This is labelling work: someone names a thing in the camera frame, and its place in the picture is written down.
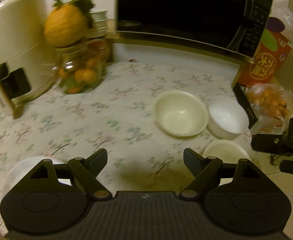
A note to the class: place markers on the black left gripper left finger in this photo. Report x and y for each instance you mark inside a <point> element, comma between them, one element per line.
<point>85,172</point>

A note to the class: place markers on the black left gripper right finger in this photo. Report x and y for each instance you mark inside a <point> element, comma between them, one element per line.
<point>206,172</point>

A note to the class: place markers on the cream bowl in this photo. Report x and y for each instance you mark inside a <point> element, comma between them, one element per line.
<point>226,150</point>
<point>180,114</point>

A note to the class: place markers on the white bowl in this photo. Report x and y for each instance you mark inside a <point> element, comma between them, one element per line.
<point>227,119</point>

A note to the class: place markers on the white plate with swirls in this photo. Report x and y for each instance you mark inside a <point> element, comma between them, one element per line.
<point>18,172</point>

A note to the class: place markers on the plastic bag of kumquats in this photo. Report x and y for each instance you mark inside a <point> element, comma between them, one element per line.
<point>272,105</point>

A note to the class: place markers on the floral tablecloth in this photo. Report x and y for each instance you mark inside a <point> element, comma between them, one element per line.
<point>115,116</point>

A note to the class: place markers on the red gift box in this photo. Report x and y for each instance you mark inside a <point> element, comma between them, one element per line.
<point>270,54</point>

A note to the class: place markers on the glass jar of oranges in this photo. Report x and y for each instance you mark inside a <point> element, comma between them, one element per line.
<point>79,67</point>

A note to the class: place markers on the white air fryer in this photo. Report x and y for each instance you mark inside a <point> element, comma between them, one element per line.
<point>26,59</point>

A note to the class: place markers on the clear plastic bag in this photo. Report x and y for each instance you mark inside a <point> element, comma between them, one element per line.
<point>281,11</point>

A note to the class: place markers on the black microwave oven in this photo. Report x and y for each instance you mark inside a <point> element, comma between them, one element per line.
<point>233,25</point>

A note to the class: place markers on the large pomelo with leaves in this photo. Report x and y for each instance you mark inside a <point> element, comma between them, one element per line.
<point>68,22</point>

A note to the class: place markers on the stacked white cups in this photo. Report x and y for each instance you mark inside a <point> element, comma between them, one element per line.
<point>99,24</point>

